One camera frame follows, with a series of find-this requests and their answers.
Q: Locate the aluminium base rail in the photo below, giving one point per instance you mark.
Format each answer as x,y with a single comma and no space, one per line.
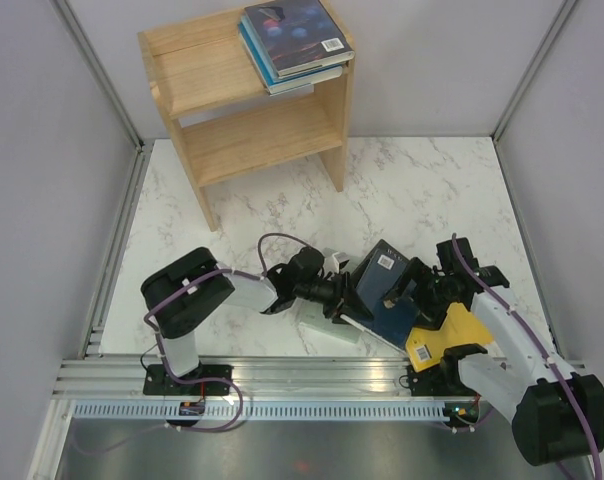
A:
269,378

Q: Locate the pale green thin file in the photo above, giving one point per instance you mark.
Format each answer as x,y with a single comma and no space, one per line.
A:
310,316

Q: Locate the right aluminium frame post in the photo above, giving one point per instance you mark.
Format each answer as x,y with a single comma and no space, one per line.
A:
549,39

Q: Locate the bright blue book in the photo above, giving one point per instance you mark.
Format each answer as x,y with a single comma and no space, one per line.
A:
276,87

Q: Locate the aluminium frame post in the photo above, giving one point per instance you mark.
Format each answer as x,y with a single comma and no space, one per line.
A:
549,39
78,35

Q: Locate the dark purple galaxy book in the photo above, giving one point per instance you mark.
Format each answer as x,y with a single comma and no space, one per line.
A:
296,36

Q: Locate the navy blue crest book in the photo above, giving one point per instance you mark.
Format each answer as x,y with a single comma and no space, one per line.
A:
390,325

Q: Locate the yellow book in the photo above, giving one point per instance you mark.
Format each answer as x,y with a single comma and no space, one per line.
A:
425,348

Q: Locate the light blue book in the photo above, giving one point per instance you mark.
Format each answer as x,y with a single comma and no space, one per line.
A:
262,60

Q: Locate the white slotted cable duct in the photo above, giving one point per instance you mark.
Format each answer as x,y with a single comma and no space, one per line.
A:
221,410

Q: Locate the wooden two-tier shelf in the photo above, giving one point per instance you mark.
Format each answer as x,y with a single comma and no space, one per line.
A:
197,69

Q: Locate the black book white lettering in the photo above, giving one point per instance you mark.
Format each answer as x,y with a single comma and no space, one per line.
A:
384,269

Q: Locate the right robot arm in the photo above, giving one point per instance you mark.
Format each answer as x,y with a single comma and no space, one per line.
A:
555,413

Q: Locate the left aluminium frame post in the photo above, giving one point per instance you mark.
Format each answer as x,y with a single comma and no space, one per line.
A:
78,35

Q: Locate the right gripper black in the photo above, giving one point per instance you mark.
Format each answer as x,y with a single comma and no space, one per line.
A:
429,315

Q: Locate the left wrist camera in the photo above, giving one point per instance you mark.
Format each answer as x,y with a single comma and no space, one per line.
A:
335,261

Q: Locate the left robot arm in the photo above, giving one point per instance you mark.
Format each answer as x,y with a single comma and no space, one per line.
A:
184,294

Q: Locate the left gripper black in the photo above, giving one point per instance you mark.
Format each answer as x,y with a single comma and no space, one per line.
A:
353,302

